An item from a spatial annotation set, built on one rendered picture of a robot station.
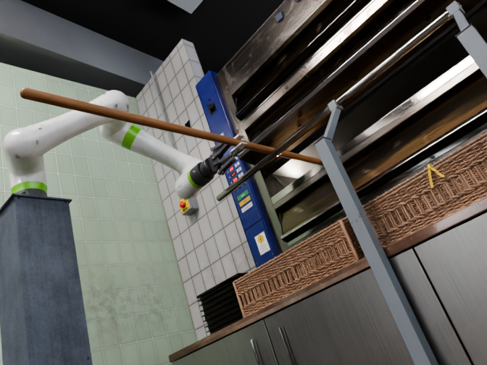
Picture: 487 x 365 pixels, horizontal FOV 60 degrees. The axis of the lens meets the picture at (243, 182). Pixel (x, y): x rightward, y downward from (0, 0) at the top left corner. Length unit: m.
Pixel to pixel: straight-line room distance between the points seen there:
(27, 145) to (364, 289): 1.25
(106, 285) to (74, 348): 1.00
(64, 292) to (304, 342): 0.83
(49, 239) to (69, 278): 0.16
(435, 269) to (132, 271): 1.86
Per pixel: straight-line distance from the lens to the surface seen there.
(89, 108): 1.30
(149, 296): 2.63
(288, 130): 2.10
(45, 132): 1.74
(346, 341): 1.36
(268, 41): 2.47
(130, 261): 2.66
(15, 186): 1.82
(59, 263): 1.64
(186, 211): 2.65
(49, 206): 1.73
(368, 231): 1.22
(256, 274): 1.62
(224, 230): 2.48
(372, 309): 1.29
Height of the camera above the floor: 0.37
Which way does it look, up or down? 25 degrees up
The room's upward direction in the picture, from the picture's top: 20 degrees counter-clockwise
